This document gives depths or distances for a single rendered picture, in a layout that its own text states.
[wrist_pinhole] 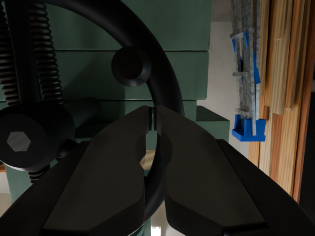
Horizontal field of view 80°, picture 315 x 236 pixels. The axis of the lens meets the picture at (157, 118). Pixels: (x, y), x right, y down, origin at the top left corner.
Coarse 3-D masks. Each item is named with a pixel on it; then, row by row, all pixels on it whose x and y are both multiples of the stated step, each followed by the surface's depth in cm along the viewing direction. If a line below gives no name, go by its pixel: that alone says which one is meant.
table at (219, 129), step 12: (204, 108) 52; (204, 120) 37; (216, 120) 37; (228, 120) 37; (84, 132) 29; (96, 132) 29; (156, 132) 37; (216, 132) 38; (228, 132) 38; (156, 144) 38
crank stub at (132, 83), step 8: (128, 48) 11; (136, 48) 11; (120, 56) 11; (128, 56) 11; (136, 56) 11; (144, 56) 11; (112, 64) 11; (120, 64) 11; (128, 64) 11; (136, 64) 11; (144, 64) 11; (112, 72) 11; (120, 72) 11; (128, 72) 11; (136, 72) 11; (144, 72) 11; (120, 80) 11; (128, 80) 11; (136, 80) 11; (144, 80) 12
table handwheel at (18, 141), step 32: (0, 0) 16; (32, 0) 16; (64, 0) 15; (96, 0) 15; (128, 32) 16; (32, 64) 17; (160, 64) 16; (32, 96) 17; (160, 96) 17; (0, 128) 16; (32, 128) 16; (64, 128) 18; (0, 160) 16; (32, 160) 16; (160, 160) 18; (160, 192) 19
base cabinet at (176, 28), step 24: (144, 0) 32; (168, 0) 32; (192, 0) 32; (72, 24) 32; (96, 24) 33; (168, 24) 33; (192, 24) 33; (72, 48) 33; (96, 48) 33; (120, 48) 34; (168, 48) 34; (192, 48) 34
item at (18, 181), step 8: (56, 160) 27; (8, 168) 27; (48, 168) 28; (8, 176) 28; (16, 176) 28; (24, 176) 28; (8, 184) 28; (16, 184) 28; (24, 184) 28; (16, 192) 28
